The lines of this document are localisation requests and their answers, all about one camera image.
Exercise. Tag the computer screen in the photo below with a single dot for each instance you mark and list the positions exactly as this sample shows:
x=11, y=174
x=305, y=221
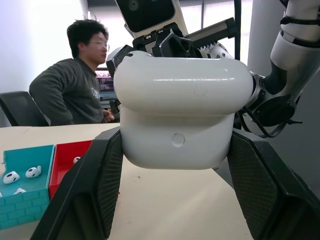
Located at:
x=106, y=85

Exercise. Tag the person in grey sweatshirt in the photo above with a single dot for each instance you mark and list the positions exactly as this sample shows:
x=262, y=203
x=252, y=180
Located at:
x=65, y=92

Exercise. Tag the red plastic bin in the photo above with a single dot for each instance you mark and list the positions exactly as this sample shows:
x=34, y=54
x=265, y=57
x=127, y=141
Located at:
x=62, y=165

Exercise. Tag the black office chair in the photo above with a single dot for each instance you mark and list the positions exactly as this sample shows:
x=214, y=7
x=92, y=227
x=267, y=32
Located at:
x=20, y=110

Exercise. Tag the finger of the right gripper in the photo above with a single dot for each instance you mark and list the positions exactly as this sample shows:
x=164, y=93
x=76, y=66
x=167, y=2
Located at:
x=117, y=58

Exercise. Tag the teal brick-pattern bin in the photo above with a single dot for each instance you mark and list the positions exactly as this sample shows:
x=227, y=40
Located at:
x=27, y=202

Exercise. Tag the white earbud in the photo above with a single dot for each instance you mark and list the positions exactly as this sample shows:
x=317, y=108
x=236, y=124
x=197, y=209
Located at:
x=19, y=191
x=33, y=172
x=76, y=160
x=11, y=178

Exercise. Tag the white earbud charging case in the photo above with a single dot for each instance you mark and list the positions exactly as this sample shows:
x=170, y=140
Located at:
x=180, y=100

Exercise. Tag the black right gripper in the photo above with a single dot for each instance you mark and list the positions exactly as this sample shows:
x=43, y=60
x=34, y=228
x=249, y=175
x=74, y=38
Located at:
x=215, y=31

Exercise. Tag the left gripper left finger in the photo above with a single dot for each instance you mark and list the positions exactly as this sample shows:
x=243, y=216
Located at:
x=82, y=200

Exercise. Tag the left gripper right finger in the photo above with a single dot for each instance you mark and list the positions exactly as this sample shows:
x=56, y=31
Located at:
x=270, y=200

